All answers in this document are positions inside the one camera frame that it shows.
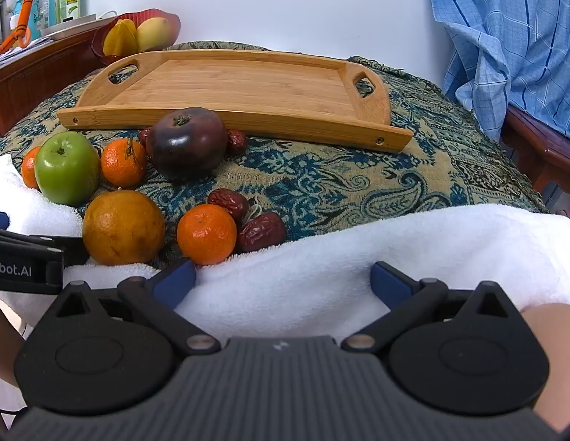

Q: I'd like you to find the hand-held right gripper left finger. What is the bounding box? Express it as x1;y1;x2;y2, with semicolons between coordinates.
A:
53;258;221;356

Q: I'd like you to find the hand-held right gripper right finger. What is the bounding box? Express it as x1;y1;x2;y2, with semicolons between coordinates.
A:
341;261;521;355

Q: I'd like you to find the large orange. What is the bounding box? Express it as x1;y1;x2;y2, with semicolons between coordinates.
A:
82;190;167;266

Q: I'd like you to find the green apple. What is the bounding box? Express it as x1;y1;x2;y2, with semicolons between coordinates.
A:
34;131;102;207

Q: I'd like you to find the small mandarin with stem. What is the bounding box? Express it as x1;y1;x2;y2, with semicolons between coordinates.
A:
100;138;148;188

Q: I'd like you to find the dark purple tomato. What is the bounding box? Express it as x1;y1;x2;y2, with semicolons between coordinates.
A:
146;107;229;182

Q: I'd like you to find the wooden tray with handles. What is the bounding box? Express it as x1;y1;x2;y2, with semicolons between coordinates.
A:
56;49;414;152

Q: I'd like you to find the person's left leg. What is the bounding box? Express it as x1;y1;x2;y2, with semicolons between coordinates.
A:
0;291;29;383

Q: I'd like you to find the person's leg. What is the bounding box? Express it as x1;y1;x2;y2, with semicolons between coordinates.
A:
519;303;570;438
0;291;29;383

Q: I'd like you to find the white towel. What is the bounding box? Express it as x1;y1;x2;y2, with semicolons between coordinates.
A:
0;154;570;345

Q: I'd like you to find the paisley patterned blanket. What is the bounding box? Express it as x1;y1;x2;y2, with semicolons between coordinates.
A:
0;41;550;276

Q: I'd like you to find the brown wooden cabinet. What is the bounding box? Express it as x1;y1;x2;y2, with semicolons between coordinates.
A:
0;23;120;143

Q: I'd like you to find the person's right leg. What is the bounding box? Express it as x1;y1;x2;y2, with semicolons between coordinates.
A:
519;303;570;438

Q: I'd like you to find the dark wooden chair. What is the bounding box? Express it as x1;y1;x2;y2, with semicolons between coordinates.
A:
501;105;570;207

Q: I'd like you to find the white flat tray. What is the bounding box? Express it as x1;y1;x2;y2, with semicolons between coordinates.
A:
40;11;117;41

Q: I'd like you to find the yellow starfruit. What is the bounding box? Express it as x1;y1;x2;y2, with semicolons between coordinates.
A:
103;18;139;56

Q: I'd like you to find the yellow mango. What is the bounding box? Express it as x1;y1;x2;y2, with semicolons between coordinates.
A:
135;17;171;52

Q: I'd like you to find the red bowl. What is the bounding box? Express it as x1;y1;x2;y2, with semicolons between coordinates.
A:
91;8;181;66

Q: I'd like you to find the blue checked cloth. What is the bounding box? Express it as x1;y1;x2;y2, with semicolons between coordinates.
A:
425;0;570;143

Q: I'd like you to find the orange handled tool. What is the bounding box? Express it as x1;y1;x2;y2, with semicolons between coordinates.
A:
0;0;36;61

